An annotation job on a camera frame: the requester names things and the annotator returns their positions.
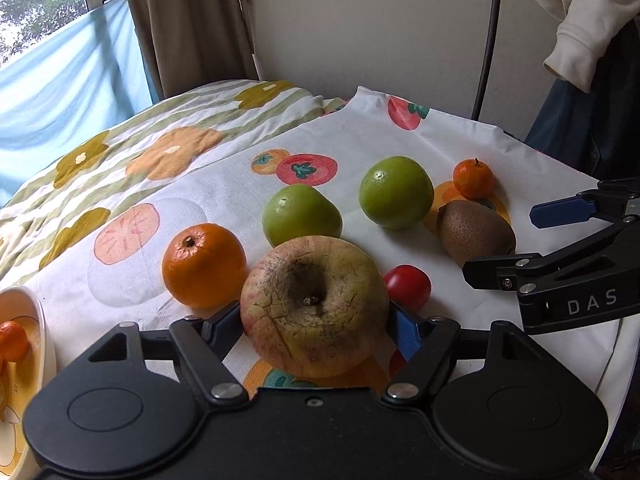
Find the large blotchy red-yellow apple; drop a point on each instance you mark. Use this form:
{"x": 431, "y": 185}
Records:
{"x": 312, "y": 310}

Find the green apple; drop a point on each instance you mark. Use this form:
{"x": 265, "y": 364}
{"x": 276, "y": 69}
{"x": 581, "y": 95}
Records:
{"x": 395, "y": 194}
{"x": 300, "y": 216}

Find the small red tomato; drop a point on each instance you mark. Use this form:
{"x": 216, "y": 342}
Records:
{"x": 409, "y": 286}

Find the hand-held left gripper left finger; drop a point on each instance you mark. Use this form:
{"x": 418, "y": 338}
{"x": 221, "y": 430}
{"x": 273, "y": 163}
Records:
{"x": 222, "y": 327}

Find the large orange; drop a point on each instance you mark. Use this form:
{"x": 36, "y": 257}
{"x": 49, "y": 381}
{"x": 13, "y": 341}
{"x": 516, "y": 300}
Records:
{"x": 202, "y": 267}

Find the brown kiwi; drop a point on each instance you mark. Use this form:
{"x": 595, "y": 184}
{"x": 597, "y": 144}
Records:
{"x": 475, "y": 235}

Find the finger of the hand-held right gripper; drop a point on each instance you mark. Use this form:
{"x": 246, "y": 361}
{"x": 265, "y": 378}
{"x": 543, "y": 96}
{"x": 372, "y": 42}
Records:
{"x": 505, "y": 272}
{"x": 560, "y": 212}

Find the dark blue hanging garment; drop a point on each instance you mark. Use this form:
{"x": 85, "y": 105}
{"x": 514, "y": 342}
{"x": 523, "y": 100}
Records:
{"x": 580, "y": 125}

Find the white bowl with yellow print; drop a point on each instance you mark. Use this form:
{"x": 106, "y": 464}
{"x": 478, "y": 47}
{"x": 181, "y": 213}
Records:
{"x": 42, "y": 360}

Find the white fruit-print cloth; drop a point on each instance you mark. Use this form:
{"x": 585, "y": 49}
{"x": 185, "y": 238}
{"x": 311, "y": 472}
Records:
{"x": 400, "y": 135}

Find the striped floral blanket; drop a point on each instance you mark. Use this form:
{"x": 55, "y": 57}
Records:
{"x": 150, "y": 125}

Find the small mandarin with stem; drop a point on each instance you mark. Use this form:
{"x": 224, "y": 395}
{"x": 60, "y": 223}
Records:
{"x": 12, "y": 341}
{"x": 472, "y": 179}

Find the white hanging garment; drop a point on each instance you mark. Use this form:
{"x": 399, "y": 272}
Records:
{"x": 580, "y": 15}

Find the brown curtain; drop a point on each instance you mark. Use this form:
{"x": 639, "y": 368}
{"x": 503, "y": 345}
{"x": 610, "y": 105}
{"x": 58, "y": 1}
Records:
{"x": 190, "y": 25}

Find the light blue hanging cloth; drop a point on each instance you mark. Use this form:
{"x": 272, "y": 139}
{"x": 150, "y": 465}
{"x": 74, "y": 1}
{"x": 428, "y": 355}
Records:
{"x": 65, "y": 90}

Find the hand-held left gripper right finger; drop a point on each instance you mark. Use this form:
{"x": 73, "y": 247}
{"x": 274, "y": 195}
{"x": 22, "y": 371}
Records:
{"x": 407, "y": 332}

